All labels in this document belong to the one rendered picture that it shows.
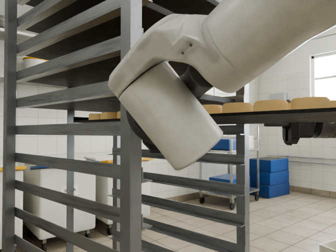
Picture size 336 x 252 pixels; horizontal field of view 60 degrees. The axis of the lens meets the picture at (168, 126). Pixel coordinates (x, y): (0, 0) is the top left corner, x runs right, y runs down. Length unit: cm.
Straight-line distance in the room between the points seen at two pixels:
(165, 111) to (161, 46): 6
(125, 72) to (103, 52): 41
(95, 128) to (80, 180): 218
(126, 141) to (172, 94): 28
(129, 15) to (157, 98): 33
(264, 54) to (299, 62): 547
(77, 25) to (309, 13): 65
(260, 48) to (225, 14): 4
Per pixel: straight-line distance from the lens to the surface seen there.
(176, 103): 28
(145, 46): 26
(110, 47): 66
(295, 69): 571
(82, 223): 295
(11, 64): 111
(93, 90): 70
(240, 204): 94
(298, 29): 22
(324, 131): 88
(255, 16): 21
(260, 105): 46
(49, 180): 276
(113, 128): 63
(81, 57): 76
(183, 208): 106
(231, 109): 48
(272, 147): 583
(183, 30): 24
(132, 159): 55
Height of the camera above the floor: 104
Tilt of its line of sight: 1 degrees up
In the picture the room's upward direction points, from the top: straight up
